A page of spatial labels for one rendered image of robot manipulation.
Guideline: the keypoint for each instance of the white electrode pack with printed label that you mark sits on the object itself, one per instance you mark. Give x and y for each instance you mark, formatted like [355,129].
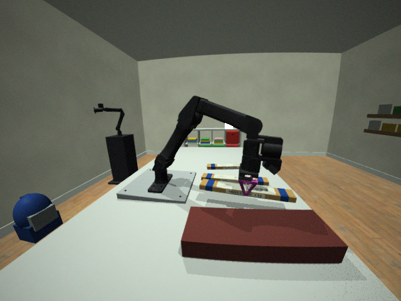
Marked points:
[223,166]

